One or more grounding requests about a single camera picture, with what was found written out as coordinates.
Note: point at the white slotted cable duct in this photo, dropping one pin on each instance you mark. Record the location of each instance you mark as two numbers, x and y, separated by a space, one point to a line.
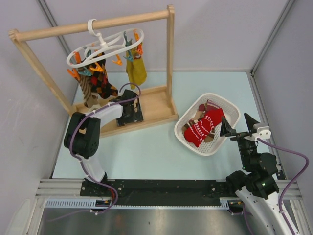
58 203

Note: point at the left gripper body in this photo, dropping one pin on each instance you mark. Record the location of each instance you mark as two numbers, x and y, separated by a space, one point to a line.
132 117

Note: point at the white perforated plastic basket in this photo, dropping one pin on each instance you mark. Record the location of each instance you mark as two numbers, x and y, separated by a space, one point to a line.
213 141

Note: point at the teal peg far side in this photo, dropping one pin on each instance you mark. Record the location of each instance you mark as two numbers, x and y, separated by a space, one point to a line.
129 56

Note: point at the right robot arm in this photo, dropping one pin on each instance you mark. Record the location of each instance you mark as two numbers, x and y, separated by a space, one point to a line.
255 185

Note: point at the orange peg on loop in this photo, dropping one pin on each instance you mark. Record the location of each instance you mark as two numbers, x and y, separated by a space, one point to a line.
95 67

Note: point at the brown striped hanging sock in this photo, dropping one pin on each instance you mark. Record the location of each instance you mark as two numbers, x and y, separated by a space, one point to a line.
90 97

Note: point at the orange clothes peg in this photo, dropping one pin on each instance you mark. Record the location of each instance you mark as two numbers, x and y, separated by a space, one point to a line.
74 73

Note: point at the mustard yellow sock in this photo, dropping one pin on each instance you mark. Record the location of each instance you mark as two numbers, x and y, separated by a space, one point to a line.
136 69

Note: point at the teal clothes peg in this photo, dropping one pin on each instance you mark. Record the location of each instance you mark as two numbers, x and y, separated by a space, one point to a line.
85 71

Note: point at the red patterned sock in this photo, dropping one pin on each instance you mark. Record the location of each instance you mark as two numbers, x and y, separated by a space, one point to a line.
198 132

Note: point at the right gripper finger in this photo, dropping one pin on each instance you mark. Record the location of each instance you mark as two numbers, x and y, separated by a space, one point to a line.
250 123
226 129

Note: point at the wooden clothes rack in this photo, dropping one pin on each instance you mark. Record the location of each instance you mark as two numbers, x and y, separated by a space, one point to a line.
157 103

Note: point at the brown striped sock in basket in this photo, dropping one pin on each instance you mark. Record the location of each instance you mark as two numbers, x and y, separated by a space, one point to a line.
200 113

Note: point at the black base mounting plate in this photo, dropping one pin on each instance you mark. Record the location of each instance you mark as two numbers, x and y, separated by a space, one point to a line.
177 192

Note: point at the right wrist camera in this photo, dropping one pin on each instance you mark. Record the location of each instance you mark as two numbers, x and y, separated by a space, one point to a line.
259 131

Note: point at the white plastic clip hanger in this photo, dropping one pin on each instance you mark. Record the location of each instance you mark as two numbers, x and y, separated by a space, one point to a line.
102 48

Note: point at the black argyle sock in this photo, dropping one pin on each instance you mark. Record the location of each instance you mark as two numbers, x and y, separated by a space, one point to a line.
100 83

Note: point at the aluminium frame rail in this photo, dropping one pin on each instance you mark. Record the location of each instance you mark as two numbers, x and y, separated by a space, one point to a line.
59 188

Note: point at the yellow-orange peg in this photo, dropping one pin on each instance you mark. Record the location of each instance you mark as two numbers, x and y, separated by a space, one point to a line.
118 60

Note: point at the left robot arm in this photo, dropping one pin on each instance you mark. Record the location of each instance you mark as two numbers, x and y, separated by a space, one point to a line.
83 133

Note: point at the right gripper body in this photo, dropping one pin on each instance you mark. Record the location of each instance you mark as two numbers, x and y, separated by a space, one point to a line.
239 137

